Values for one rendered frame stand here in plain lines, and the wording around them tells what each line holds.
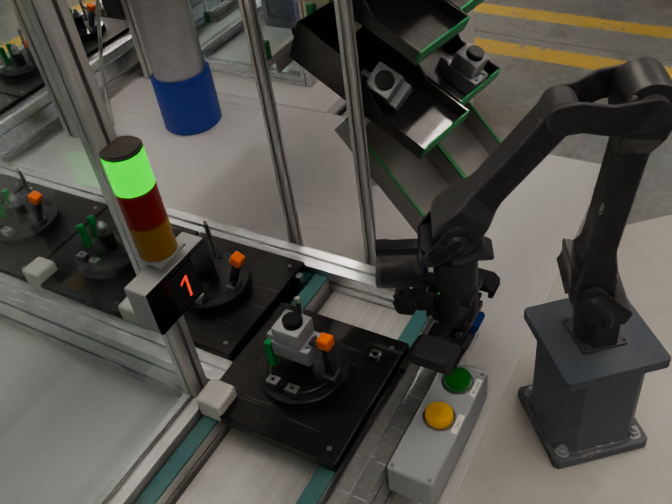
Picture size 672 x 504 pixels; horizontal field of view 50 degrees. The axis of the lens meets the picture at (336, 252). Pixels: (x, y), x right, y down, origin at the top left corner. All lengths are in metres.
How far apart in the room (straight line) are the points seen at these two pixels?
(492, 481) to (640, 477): 0.21
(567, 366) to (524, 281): 0.42
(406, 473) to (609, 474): 0.31
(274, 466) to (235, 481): 0.06
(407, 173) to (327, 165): 0.48
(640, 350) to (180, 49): 1.29
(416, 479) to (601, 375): 0.28
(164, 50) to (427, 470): 1.24
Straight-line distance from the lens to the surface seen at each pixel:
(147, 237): 0.90
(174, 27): 1.85
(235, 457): 1.13
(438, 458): 1.03
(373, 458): 1.05
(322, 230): 1.54
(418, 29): 1.12
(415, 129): 1.18
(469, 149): 1.42
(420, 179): 1.29
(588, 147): 3.34
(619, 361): 1.03
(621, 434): 1.16
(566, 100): 0.80
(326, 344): 1.02
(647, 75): 0.81
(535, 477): 1.14
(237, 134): 1.93
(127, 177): 0.85
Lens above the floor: 1.83
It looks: 41 degrees down
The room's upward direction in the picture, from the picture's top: 9 degrees counter-clockwise
